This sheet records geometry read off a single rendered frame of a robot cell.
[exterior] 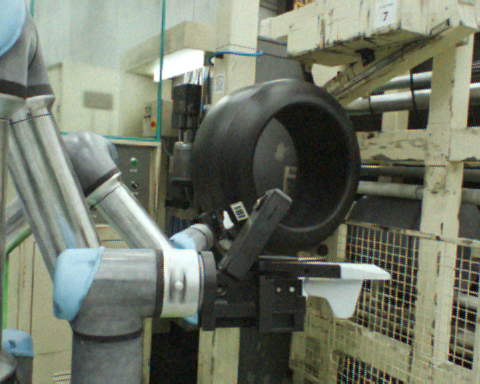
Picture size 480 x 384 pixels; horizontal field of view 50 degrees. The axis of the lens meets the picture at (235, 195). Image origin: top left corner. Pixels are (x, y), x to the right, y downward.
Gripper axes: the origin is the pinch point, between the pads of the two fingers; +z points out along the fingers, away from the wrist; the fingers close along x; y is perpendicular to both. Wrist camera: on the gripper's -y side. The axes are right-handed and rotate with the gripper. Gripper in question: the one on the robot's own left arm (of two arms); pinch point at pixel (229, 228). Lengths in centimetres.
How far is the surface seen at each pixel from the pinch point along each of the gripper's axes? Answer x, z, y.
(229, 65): 2, 57, 54
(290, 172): 0, 89, 6
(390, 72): -54, 61, 31
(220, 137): -0.5, 15.2, 26.5
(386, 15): -58, 41, 47
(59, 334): 96, 25, -26
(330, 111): -32, 41, 24
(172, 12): 385, 1003, 395
